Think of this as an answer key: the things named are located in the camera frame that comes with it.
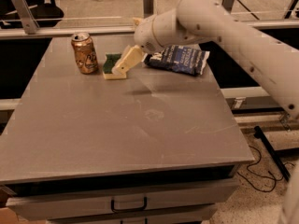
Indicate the grey lower drawer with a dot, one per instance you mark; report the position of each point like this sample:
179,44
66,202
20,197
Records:
173,215

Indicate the grey upper drawer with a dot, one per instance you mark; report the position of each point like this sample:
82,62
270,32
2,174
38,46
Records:
91,203

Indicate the black drawer handle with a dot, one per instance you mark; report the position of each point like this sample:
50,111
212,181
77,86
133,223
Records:
129,206

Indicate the orange soda can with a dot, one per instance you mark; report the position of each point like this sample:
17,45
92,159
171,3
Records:
84,51

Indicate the middle metal bracket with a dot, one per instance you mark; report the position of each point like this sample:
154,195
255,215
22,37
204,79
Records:
148,7

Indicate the black office chair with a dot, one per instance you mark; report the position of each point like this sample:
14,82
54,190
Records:
46,13

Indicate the grey drawer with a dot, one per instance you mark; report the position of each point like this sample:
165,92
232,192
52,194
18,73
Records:
173,215
91,203

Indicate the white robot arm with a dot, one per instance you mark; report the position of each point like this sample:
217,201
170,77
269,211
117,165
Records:
273,64

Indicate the green and yellow sponge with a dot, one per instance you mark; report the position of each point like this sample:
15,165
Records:
110,62

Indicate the metal railing bar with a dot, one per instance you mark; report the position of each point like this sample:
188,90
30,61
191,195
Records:
49,32

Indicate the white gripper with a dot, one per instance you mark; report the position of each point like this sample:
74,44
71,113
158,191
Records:
144,36

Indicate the dark background table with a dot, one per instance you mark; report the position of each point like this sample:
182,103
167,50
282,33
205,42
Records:
265,10

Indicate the left metal bracket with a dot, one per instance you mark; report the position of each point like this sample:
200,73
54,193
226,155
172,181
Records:
28,22

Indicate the blue chip bag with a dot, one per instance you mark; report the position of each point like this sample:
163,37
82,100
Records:
179,59

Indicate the black stand leg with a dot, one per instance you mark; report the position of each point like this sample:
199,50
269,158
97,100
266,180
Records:
260,135

